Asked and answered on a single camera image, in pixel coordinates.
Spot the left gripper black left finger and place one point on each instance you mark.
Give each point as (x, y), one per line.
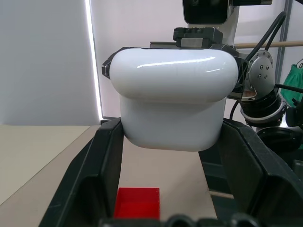
(85, 179)

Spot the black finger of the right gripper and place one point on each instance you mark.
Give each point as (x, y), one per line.
(106, 67)

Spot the grey metal pole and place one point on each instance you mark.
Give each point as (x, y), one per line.
(285, 21)

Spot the wooden rod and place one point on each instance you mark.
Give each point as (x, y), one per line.
(272, 44)

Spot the white earbud charging case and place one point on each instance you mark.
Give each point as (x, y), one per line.
(172, 94)

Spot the red plastic bin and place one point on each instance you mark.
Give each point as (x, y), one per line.
(137, 203)

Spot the green cloth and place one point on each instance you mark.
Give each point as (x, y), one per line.
(293, 82)

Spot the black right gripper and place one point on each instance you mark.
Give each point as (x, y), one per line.
(196, 37)

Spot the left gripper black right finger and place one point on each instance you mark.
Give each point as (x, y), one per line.
(260, 184)

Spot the black round object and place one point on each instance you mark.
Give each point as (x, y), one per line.
(279, 139)

